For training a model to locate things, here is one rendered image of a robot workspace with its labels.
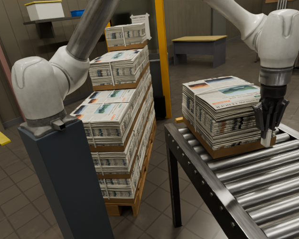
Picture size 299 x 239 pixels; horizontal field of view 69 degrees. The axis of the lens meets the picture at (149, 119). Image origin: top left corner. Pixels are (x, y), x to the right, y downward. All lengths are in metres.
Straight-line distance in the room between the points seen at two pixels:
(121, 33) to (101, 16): 1.44
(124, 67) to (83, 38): 0.86
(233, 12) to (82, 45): 0.59
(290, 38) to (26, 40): 3.80
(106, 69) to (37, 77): 1.01
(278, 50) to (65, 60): 0.78
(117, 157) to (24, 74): 0.80
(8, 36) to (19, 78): 3.14
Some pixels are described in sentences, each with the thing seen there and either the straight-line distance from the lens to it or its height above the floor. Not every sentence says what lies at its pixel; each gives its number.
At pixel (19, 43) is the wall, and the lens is 4.09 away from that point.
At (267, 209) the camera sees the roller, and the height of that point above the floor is 0.80.
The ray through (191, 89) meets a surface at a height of 1.03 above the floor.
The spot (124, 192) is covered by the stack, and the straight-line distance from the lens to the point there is 1.67.
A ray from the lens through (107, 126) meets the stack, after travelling 1.36.
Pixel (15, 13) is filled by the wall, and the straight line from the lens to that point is 4.12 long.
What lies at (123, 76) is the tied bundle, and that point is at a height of 0.94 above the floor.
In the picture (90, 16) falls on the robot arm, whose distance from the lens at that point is 0.96.
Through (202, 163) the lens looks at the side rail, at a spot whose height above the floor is 0.80.
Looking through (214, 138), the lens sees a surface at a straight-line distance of 0.91.
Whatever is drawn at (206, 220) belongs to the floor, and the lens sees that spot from 1.78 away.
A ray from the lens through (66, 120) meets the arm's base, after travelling 0.97.
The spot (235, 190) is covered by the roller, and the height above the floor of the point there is 0.79.
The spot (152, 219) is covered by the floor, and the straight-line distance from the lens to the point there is 1.80.
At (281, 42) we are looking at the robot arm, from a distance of 0.74.
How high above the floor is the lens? 1.38
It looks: 26 degrees down
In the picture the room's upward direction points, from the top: 7 degrees counter-clockwise
